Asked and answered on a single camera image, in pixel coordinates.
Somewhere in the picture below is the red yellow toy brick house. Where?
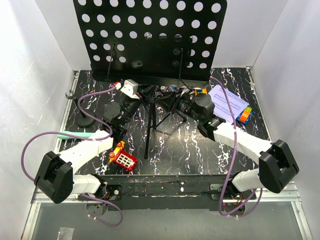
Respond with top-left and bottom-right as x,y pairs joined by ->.
109,141 -> 138,171

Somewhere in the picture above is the black microphone desk stand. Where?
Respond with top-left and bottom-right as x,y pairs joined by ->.
65,89 -> 95,128

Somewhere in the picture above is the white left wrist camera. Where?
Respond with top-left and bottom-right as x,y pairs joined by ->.
113,79 -> 139,99

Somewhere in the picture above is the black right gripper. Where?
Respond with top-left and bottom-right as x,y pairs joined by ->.
155,87 -> 202,124

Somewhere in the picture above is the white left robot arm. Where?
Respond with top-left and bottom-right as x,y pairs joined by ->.
33,82 -> 156,204

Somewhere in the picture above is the orange blue toy brick stack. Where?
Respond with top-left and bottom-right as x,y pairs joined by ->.
236,106 -> 253,125

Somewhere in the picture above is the mint green toy microphone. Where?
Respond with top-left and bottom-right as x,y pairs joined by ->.
57,131 -> 94,140

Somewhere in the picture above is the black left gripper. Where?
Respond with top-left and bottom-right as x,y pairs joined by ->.
120,81 -> 158,127

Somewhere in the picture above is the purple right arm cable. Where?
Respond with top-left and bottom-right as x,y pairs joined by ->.
209,76 -> 263,216

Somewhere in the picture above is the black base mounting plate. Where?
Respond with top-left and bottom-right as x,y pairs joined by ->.
77,174 -> 257,212

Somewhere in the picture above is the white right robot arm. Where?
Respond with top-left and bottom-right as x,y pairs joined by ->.
169,92 -> 300,199

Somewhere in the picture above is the black poker chip case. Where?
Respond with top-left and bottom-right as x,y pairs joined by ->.
154,86 -> 208,100

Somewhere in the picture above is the black music stand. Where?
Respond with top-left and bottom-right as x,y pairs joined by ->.
72,0 -> 229,159

